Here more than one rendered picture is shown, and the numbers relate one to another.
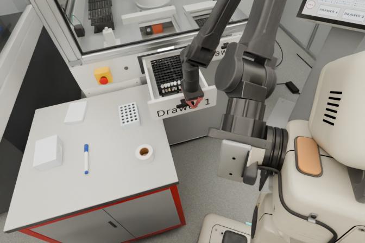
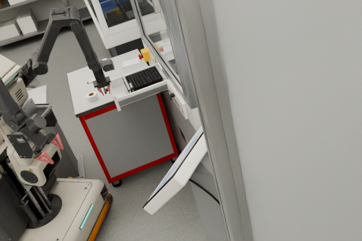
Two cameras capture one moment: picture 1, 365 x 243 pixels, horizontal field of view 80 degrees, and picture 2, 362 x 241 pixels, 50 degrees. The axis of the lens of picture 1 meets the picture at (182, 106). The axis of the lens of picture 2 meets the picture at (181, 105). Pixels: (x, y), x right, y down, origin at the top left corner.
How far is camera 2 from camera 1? 2.34 m
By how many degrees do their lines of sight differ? 64
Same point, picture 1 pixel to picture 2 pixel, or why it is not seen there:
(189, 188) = (145, 186)
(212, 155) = (181, 198)
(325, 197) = not seen: outside the picture
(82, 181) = (83, 84)
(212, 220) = (95, 182)
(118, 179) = (81, 94)
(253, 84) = (29, 62)
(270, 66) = (37, 64)
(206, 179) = not seen: hidden behind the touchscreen
